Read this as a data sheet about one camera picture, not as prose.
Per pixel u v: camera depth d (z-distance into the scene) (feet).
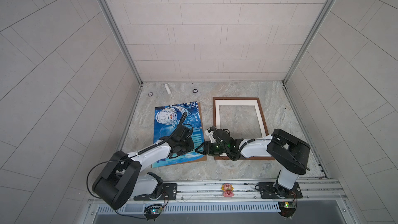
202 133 2.92
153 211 2.11
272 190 2.32
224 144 2.19
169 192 2.32
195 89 3.67
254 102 3.47
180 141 2.19
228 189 2.28
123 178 1.35
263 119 3.16
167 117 3.16
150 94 3.56
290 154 1.51
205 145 2.44
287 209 2.23
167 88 3.66
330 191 2.37
